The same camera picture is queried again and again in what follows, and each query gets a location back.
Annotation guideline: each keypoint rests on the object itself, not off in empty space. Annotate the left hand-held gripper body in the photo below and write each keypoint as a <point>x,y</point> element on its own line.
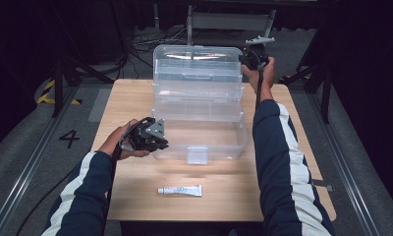
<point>145,134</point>

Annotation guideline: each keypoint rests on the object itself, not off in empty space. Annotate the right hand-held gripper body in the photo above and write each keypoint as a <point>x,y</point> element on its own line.
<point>257,54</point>

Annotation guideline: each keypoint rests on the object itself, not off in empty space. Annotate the white ointment tube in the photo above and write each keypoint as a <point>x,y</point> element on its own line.
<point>181,190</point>

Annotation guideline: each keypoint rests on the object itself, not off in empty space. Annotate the clear plastic storage box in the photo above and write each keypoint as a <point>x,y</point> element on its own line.
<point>197,108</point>

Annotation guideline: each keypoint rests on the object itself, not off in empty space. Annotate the person's right hand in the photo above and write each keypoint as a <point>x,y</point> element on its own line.
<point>266,80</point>

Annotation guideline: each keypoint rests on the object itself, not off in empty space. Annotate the person's left hand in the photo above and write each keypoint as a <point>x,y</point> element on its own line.
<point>114,144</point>

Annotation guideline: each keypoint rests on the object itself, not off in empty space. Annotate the black metal stand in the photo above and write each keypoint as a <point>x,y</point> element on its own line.
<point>325,82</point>
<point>58,85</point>

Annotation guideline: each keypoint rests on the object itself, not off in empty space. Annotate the yellow black floor tape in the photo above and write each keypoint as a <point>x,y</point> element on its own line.
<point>45,95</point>

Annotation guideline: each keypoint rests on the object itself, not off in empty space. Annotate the grey floor tape piece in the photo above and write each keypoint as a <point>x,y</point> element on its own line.
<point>324,185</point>

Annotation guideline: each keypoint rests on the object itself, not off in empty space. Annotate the grey metal table frame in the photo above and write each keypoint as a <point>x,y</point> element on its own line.
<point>230,21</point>

